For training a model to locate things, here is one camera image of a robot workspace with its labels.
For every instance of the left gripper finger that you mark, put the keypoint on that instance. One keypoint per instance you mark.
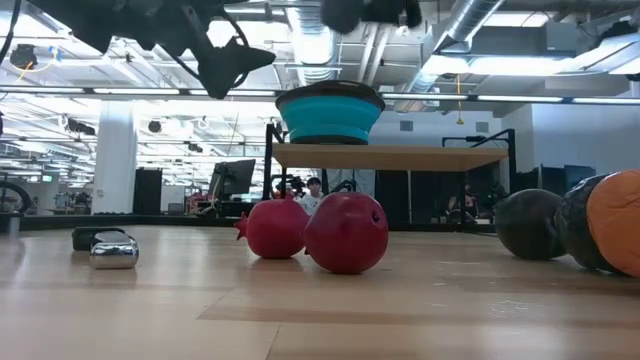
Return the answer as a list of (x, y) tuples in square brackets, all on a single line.
[(225, 67)]

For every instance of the red toy pomegranate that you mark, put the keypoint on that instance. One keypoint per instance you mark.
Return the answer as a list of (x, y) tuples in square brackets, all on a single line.
[(277, 230), (345, 235)]

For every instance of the orange carrot toy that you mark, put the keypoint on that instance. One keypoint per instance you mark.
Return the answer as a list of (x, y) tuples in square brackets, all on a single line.
[(617, 220)]

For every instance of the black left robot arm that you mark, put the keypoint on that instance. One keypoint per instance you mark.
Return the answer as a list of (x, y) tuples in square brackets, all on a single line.
[(80, 15)]

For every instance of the linear ceiling light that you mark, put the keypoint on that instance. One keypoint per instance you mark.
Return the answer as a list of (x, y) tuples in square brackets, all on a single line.
[(125, 91), (520, 98)]

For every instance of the black round ceiling device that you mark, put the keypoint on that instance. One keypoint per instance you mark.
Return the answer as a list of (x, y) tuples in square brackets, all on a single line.
[(154, 126)]

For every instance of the dark background monitor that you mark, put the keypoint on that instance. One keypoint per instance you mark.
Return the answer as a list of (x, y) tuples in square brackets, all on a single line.
[(235, 177)]

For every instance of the blue collapsible bowl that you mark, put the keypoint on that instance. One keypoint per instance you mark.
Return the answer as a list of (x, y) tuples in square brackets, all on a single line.
[(330, 117)]

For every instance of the white column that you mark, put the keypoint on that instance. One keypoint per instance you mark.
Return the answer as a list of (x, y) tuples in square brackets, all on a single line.
[(115, 160)]

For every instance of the wooden shelf with black legs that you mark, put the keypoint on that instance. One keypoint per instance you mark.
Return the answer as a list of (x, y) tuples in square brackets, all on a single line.
[(385, 157)]

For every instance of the black cabinet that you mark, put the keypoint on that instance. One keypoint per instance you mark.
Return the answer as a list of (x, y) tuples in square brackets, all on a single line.
[(147, 192)]

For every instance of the person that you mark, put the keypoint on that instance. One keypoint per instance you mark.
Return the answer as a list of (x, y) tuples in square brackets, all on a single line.
[(467, 202), (312, 195)]

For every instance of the dark blue monitor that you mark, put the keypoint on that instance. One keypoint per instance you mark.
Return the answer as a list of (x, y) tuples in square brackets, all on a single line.
[(580, 176)]

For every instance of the silver ventilation duct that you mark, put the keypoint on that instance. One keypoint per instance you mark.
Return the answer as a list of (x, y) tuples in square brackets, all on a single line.
[(465, 20), (315, 50)]

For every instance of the grey cylindrical post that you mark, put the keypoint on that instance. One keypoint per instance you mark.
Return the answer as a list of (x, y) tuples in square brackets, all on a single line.
[(11, 225)]

